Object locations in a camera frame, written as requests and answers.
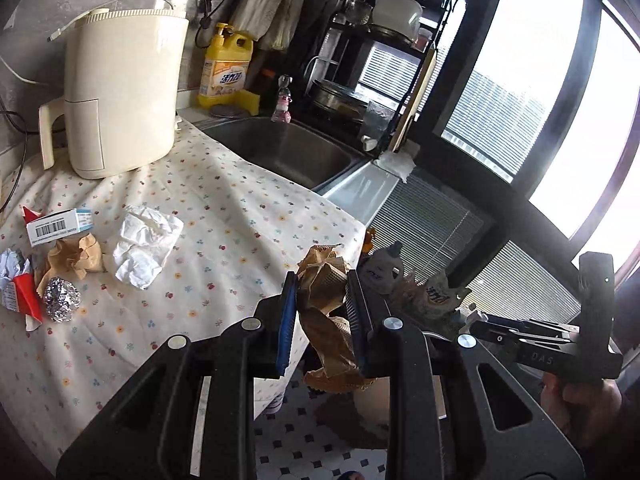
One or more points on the detergent refill pouch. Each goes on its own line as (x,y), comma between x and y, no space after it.
(435,302)

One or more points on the white trash bin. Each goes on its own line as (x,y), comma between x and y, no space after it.
(370,405)

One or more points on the wooden cutting board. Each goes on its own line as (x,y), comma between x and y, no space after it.
(412,105)

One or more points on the yellow sponge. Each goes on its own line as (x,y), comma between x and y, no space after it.
(249,102)

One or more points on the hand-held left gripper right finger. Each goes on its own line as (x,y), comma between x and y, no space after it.
(356,321)

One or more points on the white rag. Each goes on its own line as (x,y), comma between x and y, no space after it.
(396,165)

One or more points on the white laundry detergent bottle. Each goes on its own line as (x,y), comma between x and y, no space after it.
(382,272)

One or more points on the orange bottle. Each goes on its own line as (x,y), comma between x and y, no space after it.
(369,242)

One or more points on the cream air fryer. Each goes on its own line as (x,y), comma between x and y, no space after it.
(120,100)

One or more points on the white and blue carton box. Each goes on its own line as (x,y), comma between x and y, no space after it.
(60,227)

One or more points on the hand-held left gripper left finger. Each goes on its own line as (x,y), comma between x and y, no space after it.
(287,321)

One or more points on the hanging plastic bags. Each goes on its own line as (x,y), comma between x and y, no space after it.
(270,5)

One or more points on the yellow dish soap bottle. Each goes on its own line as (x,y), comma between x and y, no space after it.
(225,72)

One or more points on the foil ball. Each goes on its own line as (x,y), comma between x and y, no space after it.
(62,300)

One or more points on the crumpled brown paper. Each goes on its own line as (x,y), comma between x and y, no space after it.
(70,260)

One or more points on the window blind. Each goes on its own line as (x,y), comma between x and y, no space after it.
(535,285)
(430,225)

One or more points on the person's right hand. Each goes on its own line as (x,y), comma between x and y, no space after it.
(575,405)

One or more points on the round metal pan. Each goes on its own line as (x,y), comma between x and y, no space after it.
(335,100)

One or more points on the white lidded pot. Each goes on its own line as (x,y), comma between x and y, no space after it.
(397,15)

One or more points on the small pink label bottle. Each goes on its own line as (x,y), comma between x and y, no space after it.
(281,105)

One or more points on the red paper scrap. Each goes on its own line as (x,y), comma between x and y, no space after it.
(30,214)

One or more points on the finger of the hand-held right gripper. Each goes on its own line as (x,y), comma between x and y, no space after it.
(525,332)

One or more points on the black dish rack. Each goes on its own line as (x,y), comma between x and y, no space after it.
(345,50)

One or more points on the brown paper bag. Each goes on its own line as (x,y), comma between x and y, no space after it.
(320,305)

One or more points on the floral tablecloth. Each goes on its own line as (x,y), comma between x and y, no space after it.
(225,220)

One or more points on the red and white wrapper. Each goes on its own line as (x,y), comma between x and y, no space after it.
(25,295)

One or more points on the white tissue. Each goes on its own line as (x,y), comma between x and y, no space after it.
(145,245)

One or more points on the steel kitchen sink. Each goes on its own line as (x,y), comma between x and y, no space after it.
(290,152)

